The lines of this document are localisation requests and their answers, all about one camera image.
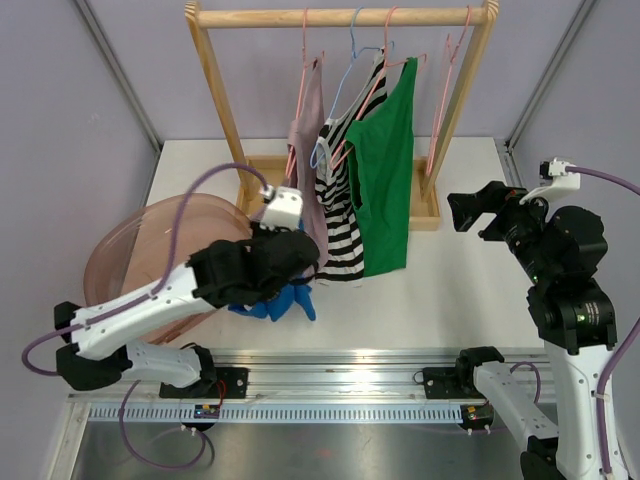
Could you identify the translucent pink plastic basin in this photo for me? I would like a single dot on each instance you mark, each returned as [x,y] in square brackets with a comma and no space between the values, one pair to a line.
[135,253]

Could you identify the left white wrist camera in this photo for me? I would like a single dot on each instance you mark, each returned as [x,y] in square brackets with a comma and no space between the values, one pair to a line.
[282,208]

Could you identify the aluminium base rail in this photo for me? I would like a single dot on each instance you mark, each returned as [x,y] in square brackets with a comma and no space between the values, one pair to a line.
[342,386]

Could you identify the mauve pink tank top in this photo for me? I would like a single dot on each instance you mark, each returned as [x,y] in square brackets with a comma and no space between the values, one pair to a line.
[303,134]

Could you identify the black white striped tank top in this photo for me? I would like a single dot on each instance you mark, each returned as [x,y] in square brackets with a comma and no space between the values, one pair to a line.
[345,248]

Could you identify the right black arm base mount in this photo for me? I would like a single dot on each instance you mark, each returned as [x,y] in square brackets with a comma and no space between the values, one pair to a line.
[441,383]

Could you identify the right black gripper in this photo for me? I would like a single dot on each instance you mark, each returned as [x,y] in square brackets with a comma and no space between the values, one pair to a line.
[493,197]

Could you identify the blue tank top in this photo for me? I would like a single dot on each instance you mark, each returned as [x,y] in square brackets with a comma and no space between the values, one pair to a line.
[285,300]

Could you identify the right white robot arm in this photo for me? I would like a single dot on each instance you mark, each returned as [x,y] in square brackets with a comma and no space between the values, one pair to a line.
[574,318]

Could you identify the light blue wire hanger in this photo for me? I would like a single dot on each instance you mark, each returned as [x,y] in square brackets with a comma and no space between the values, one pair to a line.
[354,55]

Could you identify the green tank top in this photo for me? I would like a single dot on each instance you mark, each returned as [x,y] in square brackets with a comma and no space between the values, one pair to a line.
[380,175]

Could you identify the pink hanger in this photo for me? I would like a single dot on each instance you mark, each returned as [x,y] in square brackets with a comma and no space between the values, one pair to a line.
[339,156]
[450,54]
[306,65]

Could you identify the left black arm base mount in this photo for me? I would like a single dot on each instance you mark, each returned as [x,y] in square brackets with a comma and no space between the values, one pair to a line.
[232,383]

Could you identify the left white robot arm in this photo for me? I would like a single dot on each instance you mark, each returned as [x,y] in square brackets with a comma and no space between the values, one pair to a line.
[103,342]

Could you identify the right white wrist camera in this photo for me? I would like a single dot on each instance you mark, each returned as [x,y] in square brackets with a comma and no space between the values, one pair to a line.
[557,182]

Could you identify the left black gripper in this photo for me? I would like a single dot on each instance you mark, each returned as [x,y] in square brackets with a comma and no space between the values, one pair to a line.
[259,233]

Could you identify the wooden clothes rack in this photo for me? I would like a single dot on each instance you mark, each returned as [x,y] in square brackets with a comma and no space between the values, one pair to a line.
[425,212]

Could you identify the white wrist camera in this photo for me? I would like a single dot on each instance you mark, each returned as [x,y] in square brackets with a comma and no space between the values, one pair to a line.
[557,182]
[282,208]

